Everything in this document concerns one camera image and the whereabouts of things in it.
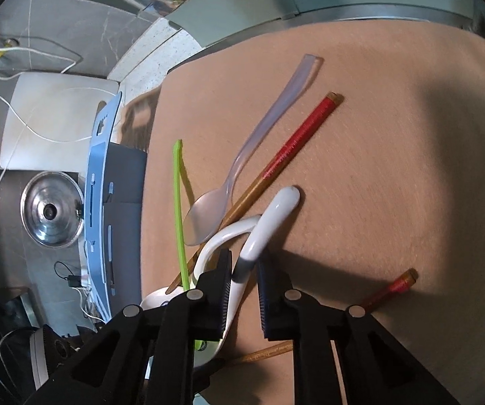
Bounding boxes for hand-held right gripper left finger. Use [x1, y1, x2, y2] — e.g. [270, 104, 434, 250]
[27, 248, 234, 405]

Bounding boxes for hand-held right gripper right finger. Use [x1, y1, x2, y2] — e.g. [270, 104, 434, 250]
[256, 257, 458, 405]

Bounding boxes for white ceramic spoon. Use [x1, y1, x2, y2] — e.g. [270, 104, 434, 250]
[192, 186, 303, 368]
[140, 215, 262, 311]

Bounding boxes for blue plastic utensil basket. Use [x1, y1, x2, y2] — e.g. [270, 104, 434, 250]
[83, 90, 148, 325]

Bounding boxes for clear plastic spoon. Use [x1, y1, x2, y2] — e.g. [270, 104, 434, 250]
[183, 54, 323, 247]

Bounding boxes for green plastic stick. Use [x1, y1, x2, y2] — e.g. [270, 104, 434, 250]
[172, 139, 205, 349]

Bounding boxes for red-topped wooden chopstick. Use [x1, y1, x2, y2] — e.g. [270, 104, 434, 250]
[230, 269, 419, 364]
[171, 92, 343, 290]

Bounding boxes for black charger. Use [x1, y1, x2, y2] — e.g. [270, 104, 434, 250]
[54, 262, 85, 288]

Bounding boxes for black mesh device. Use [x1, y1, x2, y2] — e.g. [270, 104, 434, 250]
[29, 325, 83, 389]

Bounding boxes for steel pot lid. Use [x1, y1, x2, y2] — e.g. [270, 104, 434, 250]
[20, 171, 85, 247]

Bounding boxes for white cutting board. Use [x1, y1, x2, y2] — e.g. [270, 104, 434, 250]
[0, 72, 119, 172]

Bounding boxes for white charger cable bundle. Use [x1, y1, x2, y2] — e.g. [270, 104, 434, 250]
[80, 287, 108, 321]

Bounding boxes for long white cable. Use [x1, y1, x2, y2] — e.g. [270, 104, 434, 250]
[0, 84, 117, 226]

